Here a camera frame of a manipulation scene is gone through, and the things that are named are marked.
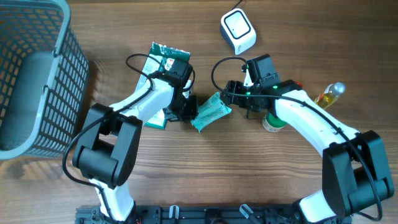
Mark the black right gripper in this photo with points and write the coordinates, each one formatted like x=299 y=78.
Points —
x=237 y=100

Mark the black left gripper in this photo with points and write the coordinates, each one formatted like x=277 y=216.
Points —
x=189 y=107

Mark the light teal wipes packet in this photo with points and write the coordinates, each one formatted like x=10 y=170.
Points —
x=212 y=109

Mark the red-lidded white cup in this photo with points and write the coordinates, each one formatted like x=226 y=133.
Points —
x=272 y=124

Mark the red stick sachet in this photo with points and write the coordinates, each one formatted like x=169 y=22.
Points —
x=299 y=84

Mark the green 3M glove package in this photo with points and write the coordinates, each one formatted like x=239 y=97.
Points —
x=166 y=56

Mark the yellow liquid Vim bottle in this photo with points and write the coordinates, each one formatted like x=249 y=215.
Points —
x=330 y=95

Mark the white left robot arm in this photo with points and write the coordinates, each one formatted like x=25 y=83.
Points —
x=106 y=148

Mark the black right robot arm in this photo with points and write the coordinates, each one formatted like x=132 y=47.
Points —
x=356 y=176

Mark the white barcode scanner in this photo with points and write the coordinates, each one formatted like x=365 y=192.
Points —
x=237 y=31

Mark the grey plastic mesh basket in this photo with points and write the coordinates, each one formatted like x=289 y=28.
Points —
x=44 y=76

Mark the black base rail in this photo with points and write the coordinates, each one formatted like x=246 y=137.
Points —
x=217 y=214

